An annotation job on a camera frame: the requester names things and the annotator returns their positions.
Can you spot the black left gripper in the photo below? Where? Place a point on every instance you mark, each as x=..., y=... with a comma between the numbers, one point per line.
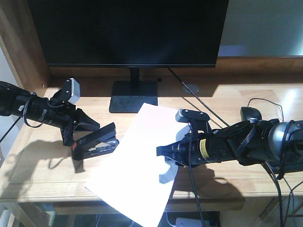
x=69, y=119

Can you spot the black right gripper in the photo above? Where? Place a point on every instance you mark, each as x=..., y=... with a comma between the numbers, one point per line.
x=197, y=148

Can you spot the black stapler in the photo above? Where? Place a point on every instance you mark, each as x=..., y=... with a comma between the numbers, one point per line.
x=97, y=143

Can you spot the white paper sheet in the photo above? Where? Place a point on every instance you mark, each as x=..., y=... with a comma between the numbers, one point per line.
x=133, y=179

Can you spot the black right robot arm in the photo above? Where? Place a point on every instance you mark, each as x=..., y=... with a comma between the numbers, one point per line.
x=278, y=143

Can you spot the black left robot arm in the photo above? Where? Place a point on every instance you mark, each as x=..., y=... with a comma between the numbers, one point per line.
x=29, y=106

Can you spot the white power strip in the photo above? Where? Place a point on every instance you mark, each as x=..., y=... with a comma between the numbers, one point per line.
x=188, y=222

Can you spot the black computer mouse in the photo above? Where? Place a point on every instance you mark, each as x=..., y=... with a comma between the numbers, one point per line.
x=250, y=114

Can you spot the black computer monitor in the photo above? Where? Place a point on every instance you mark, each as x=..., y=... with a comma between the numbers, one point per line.
x=130, y=34

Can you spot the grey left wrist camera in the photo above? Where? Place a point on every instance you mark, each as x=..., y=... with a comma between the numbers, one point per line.
x=70, y=91

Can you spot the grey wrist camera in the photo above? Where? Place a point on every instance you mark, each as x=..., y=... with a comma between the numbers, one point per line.
x=185, y=116
x=70, y=91

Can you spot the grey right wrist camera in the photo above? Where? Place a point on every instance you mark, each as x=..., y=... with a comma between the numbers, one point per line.
x=185, y=116

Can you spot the grey desk cable grommet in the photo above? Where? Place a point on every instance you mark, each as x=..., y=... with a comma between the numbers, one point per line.
x=190, y=87

